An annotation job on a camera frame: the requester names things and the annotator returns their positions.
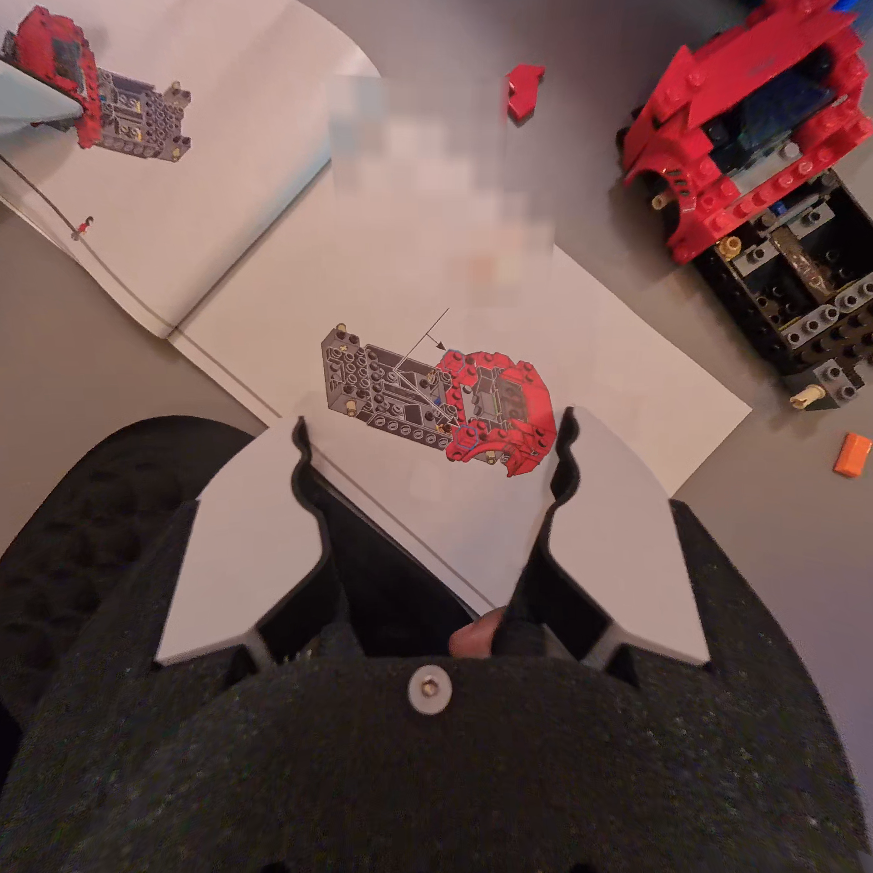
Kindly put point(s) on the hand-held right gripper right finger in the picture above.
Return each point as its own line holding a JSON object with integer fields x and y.
{"x": 627, "y": 545}

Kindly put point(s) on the angled red lego piece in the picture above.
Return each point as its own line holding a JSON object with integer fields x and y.
{"x": 524, "y": 95}

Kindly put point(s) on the red lego car body section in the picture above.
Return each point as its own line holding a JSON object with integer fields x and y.
{"x": 716, "y": 75}

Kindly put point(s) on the small orange lego piece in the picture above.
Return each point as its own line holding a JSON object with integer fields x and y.
{"x": 852, "y": 455}

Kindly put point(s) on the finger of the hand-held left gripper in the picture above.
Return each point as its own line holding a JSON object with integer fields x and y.
{"x": 27, "y": 95}

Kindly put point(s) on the black honeycomb seat cushion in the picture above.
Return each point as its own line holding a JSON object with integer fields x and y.
{"x": 102, "y": 532}

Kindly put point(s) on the white instruction booklet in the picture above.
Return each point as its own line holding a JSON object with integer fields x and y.
{"x": 273, "y": 204}

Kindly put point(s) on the person's right hand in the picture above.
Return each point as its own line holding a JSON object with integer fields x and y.
{"x": 477, "y": 634}

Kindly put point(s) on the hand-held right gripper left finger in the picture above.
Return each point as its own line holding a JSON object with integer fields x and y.
{"x": 232, "y": 559}

